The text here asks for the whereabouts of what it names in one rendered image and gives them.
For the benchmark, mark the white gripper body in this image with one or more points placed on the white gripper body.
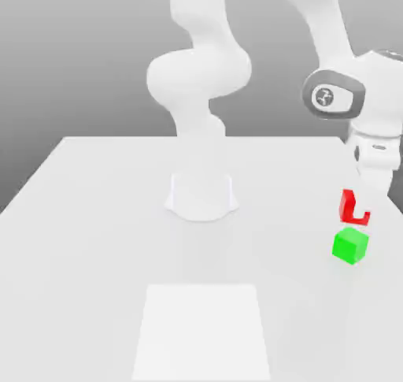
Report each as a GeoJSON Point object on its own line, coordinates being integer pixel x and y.
{"type": "Point", "coordinates": [377, 182]}

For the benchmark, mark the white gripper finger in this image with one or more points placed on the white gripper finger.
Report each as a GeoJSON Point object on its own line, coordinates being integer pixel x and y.
{"type": "Point", "coordinates": [362, 204]}

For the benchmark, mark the small red cube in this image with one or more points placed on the small red cube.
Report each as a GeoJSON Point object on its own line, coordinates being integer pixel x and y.
{"type": "Point", "coordinates": [346, 208]}

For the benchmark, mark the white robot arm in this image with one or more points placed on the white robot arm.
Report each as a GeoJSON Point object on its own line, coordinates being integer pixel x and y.
{"type": "Point", "coordinates": [201, 73]}

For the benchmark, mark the small green cube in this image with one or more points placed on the small green cube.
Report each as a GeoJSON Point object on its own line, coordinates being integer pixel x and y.
{"type": "Point", "coordinates": [348, 246]}

